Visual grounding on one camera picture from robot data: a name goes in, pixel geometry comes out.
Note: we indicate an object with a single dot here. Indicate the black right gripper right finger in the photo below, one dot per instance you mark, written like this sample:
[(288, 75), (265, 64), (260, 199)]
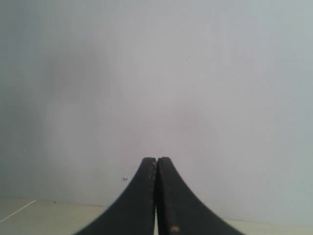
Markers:
[(179, 211)]

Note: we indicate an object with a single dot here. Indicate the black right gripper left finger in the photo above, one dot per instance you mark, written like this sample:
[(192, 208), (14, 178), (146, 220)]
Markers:
[(133, 212)]

